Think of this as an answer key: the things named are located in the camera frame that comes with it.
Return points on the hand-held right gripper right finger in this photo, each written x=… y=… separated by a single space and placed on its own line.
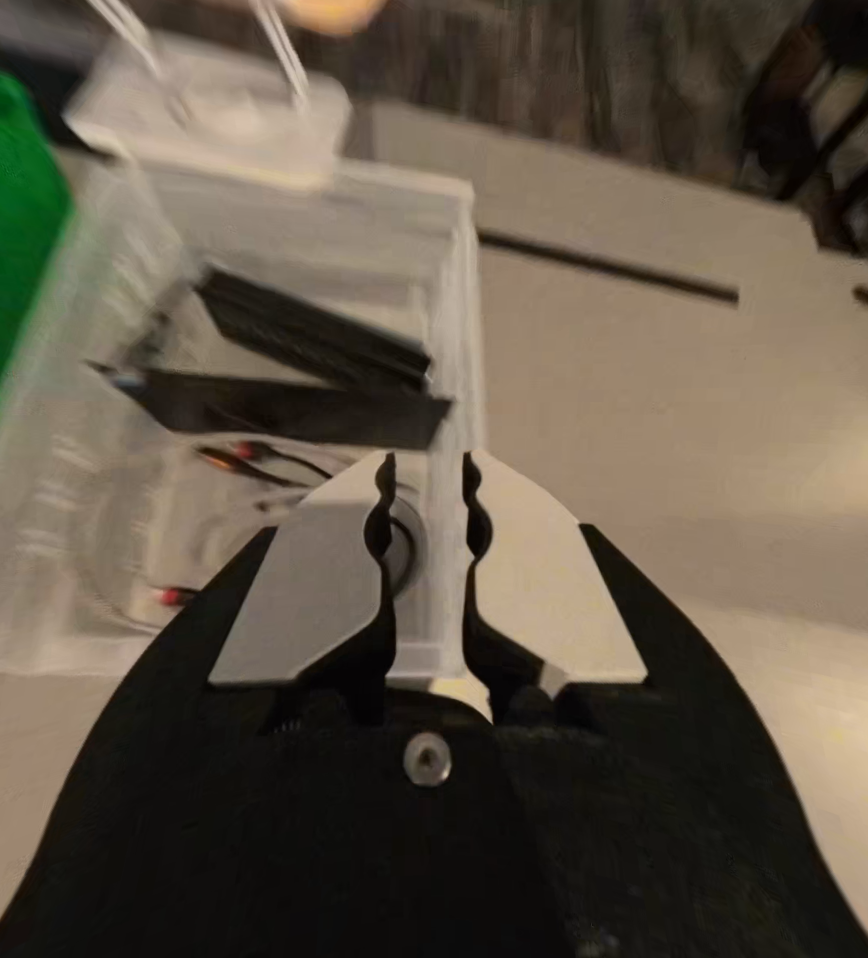
x=546 y=591

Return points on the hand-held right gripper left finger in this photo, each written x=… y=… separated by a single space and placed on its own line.
x=306 y=591

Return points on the grey usb hub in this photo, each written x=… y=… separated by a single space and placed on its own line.
x=314 y=329

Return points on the clear plastic storage bin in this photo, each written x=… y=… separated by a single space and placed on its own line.
x=254 y=224

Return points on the dark divider plate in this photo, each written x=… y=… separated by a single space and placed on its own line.
x=291 y=411

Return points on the white lamp base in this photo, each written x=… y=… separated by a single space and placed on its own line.
x=239 y=127

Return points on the black metal rack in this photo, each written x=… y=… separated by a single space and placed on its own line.
x=830 y=112

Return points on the round wooden table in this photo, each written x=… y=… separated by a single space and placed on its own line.
x=336 y=15

